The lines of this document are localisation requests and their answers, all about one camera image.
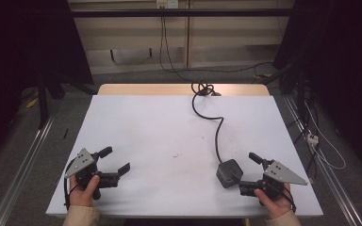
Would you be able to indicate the wall socket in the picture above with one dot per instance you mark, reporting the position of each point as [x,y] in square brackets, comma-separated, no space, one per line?
[167,3]

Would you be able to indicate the white table cover sheet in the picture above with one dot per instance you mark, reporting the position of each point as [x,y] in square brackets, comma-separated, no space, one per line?
[157,132]

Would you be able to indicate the black horizontal bar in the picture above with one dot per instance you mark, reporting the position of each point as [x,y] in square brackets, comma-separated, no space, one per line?
[182,12]

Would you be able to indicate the wooden table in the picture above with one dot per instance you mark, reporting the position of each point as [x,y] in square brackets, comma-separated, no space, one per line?
[144,89]

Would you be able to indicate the metal floor rail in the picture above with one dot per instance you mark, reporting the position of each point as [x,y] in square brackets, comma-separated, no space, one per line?
[22,169]
[333,182]

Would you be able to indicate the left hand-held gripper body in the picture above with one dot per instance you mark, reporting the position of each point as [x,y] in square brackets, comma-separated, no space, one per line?
[82,171]

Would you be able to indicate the person's left hand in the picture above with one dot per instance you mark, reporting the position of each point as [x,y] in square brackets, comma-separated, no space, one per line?
[81,196]

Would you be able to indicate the black metal stand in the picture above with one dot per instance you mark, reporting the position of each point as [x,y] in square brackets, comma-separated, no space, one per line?
[43,103]
[300,91]

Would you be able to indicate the person's right hand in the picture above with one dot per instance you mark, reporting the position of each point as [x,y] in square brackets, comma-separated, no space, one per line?
[276,205]

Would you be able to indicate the black curtain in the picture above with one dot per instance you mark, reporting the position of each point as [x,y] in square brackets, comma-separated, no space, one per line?
[345,62]
[22,47]

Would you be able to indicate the small black stick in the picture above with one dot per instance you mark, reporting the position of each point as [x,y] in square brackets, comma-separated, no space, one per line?
[65,133]

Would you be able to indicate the yellow floor tape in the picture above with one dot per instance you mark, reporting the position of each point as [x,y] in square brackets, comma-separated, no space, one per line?
[32,102]

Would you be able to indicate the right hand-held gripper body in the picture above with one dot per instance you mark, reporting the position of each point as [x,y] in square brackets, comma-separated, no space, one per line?
[275,179]

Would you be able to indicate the black power adapter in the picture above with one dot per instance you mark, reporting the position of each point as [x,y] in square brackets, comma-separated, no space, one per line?
[227,172]

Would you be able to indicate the white power strip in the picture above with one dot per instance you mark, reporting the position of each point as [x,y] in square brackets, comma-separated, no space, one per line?
[312,139]

